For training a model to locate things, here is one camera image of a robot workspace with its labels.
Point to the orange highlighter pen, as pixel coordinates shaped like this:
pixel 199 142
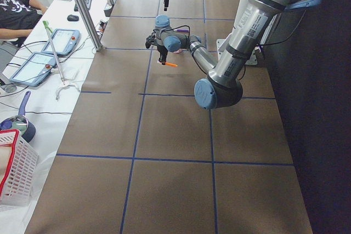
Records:
pixel 169 64

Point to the purple highlighter pen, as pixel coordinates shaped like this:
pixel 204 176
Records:
pixel 181 30

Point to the left power strip with plugs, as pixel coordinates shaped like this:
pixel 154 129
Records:
pixel 102 25

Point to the far teach pendant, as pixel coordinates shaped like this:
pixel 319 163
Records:
pixel 64 40

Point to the teach pendant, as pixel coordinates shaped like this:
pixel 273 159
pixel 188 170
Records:
pixel 64 40
pixel 34 70

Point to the black computer mouse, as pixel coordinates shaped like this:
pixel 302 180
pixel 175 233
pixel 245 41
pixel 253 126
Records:
pixel 72 18

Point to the near teach pendant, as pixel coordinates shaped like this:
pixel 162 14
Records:
pixel 34 70

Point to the seated person in black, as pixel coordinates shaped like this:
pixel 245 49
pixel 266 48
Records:
pixel 19 17

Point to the blue saucepan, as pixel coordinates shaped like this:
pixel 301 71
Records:
pixel 20 122

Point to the white plastic basket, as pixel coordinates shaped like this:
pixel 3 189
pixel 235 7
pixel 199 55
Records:
pixel 18 163

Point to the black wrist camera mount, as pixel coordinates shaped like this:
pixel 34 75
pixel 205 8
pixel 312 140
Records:
pixel 150 41

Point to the white pedestal column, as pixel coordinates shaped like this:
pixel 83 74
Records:
pixel 222 47

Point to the aluminium frame post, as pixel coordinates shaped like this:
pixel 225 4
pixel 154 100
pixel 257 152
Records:
pixel 88 22

